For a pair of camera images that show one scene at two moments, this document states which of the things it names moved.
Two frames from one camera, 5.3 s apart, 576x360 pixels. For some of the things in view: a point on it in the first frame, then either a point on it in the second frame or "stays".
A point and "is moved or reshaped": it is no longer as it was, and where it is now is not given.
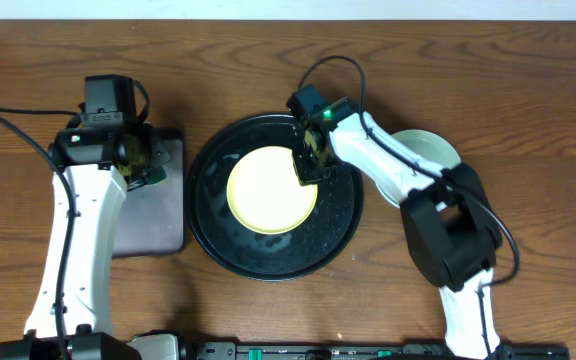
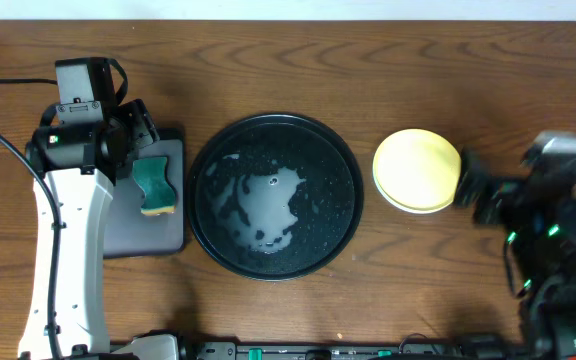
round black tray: x=307 y=249 stays
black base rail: x=363 y=351 stays
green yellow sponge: x=155 y=176 is moved or reshaped
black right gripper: x=305 y=174 -> x=471 y=175
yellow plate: x=265 y=193 is moved or reshaped
